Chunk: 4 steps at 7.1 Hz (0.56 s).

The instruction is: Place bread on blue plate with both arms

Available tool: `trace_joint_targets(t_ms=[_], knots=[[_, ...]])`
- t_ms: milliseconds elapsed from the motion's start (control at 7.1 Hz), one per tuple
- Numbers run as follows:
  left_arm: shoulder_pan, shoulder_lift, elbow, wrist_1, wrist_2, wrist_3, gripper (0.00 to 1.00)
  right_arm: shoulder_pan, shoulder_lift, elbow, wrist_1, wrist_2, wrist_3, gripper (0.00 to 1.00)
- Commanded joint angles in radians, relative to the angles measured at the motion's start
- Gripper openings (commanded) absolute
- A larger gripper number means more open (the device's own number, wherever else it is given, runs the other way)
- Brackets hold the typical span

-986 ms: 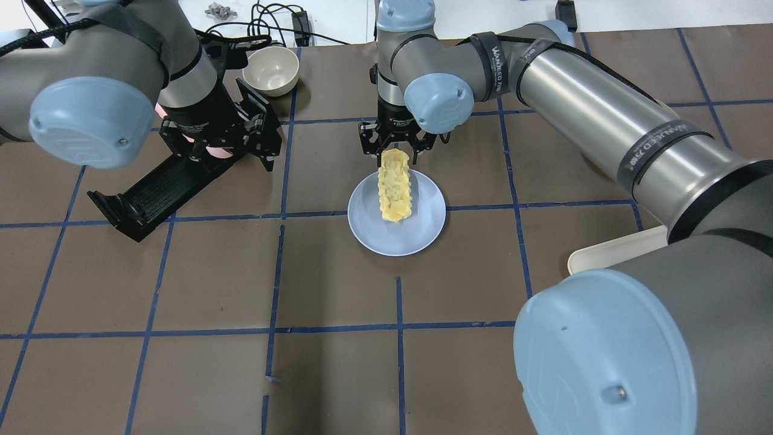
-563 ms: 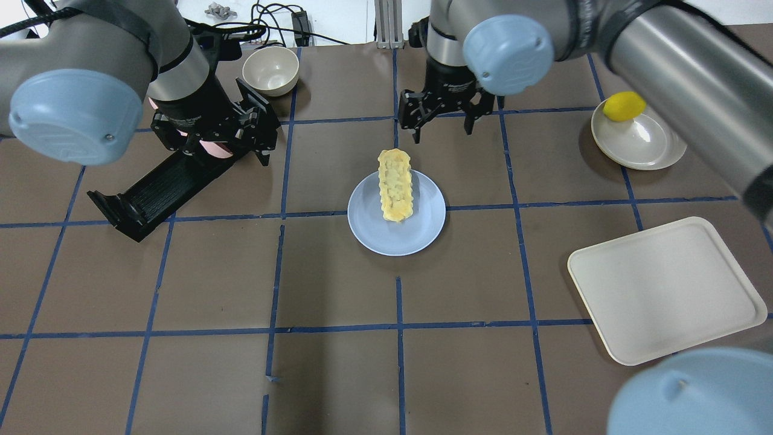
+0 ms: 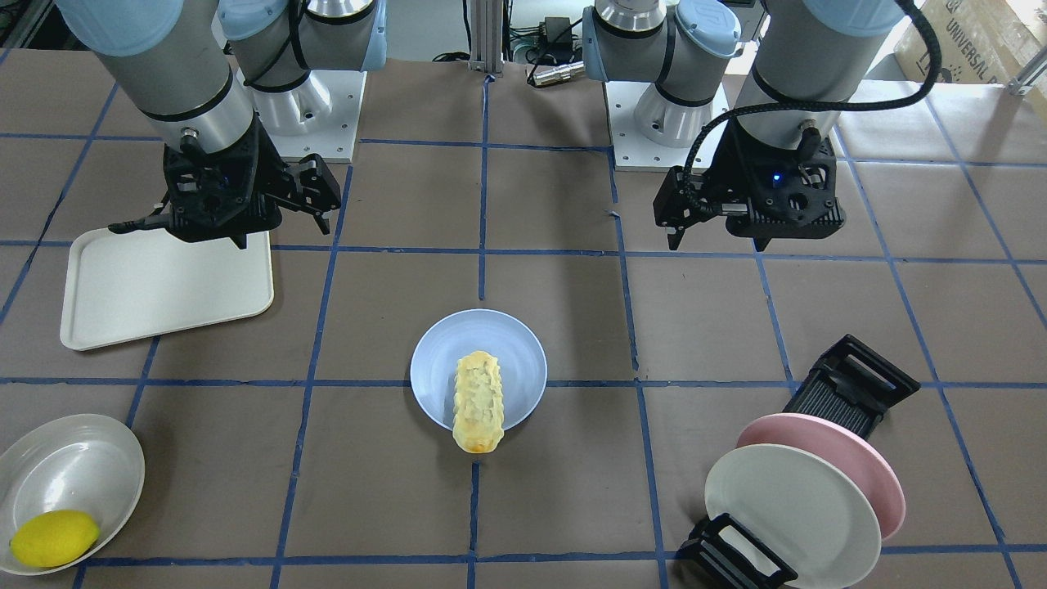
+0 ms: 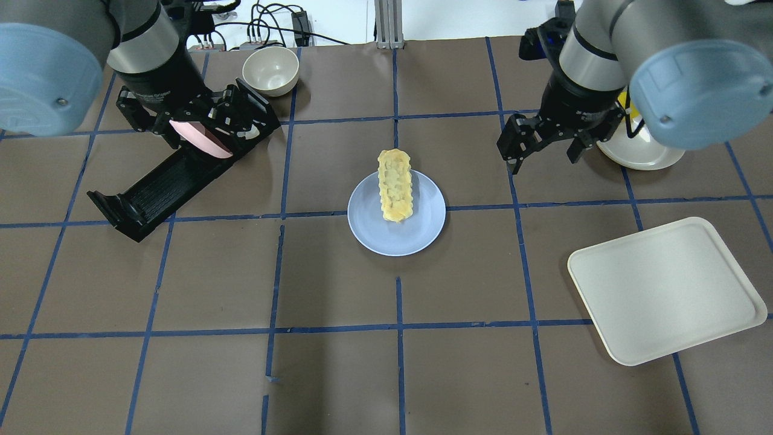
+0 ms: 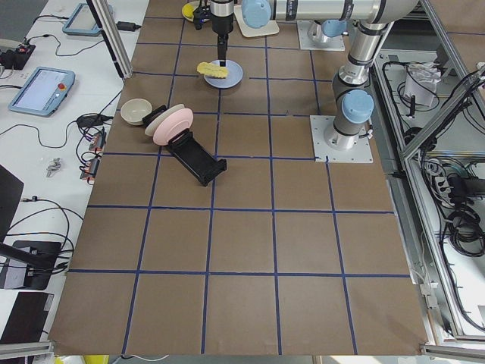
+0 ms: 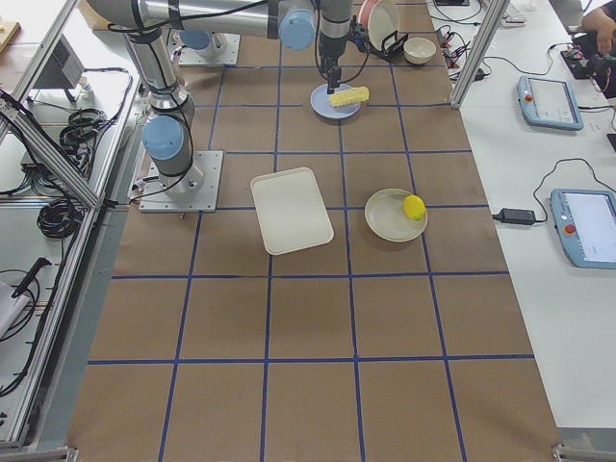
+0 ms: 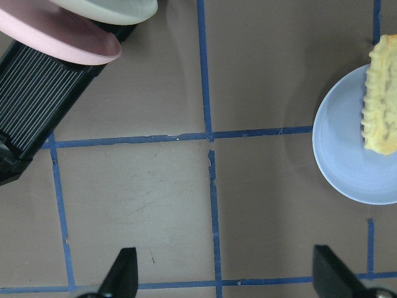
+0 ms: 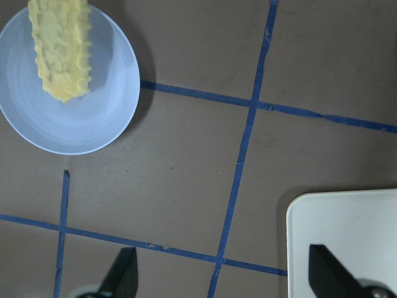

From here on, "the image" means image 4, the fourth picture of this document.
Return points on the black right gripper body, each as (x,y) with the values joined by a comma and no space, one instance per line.
(574,104)

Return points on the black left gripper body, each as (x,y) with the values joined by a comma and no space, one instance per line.
(156,83)

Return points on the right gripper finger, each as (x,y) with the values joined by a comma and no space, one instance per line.
(514,164)
(578,147)

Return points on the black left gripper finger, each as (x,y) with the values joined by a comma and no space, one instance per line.
(236,140)
(172,138)

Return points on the light blue round plate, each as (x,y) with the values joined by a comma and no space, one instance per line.
(396,225)

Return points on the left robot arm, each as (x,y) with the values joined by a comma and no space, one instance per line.
(54,54)

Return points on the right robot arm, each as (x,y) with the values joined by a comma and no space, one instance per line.
(698,72)

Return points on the pink round plate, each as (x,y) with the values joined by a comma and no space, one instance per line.
(197,135)

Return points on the cream plate with lemon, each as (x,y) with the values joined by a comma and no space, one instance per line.
(639,153)

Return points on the cream bowl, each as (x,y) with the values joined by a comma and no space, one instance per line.
(272,71)

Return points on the yellow lemon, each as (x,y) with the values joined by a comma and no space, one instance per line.
(626,102)

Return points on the black dish rack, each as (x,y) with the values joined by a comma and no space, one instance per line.
(140,209)

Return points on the black power adapter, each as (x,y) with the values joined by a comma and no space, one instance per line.
(301,29)

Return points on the white rectangular tray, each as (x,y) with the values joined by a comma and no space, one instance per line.
(664,290)

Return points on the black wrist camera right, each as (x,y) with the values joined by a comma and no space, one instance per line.
(545,41)

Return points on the aluminium frame post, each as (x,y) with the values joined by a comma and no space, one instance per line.
(389,24)

